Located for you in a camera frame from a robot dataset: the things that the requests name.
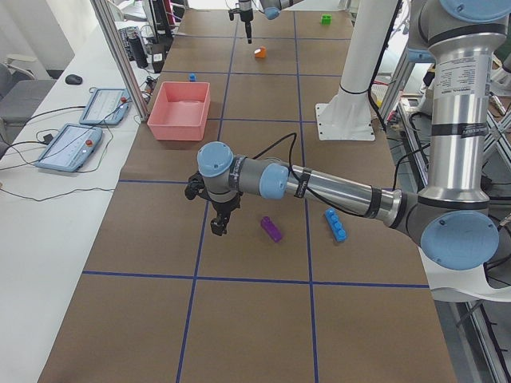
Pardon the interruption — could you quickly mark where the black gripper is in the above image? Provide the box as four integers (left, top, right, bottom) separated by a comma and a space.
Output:
209, 191, 242, 236
238, 0, 253, 44

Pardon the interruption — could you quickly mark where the orange sloped block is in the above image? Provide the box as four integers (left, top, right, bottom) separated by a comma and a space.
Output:
254, 46, 267, 59

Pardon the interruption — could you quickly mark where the purple sloped block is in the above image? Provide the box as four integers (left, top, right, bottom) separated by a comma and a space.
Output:
260, 216, 283, 243

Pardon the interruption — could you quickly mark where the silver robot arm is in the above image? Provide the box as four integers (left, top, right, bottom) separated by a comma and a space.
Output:
228, 0, 299, 44
185, 1, 510, 270

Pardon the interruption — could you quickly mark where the pink plastic box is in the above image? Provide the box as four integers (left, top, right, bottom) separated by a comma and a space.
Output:
147, 81, 211, 141

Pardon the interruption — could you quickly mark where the green double block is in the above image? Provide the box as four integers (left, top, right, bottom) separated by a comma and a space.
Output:
321, 14, 332, 26

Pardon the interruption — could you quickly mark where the long blue block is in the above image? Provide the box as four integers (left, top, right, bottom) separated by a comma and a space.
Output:
324, 208, 347, 243

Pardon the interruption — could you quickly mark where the upper teach pendant tablet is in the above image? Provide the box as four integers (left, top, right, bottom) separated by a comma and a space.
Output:
79, 88, 131, 126

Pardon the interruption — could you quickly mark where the teach pendant tablet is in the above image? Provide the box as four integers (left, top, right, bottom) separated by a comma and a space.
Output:
79, 88, 131, 126
35, 124, 103, 172

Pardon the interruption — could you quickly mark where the lower teach pendant tablet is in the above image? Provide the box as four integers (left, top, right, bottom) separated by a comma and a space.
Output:
35, 124, 103, 172

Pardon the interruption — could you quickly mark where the black computer mouse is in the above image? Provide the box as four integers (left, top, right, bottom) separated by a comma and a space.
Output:
65, 74, 83, 85

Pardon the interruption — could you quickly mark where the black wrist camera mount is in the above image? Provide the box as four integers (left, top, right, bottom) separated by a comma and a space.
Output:
228, 6, 240, 21

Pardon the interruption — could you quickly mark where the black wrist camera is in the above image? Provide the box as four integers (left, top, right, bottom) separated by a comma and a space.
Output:
184, 172, 210, 200

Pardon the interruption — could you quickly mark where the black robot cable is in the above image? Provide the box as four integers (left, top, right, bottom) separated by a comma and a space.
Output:
253, 132, 380, 219

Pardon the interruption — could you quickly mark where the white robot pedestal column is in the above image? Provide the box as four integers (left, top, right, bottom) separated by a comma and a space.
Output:
315, 0, 399, 141

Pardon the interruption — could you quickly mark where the aluminium frame post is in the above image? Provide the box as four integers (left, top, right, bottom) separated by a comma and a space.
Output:
90, 0, 149, 122

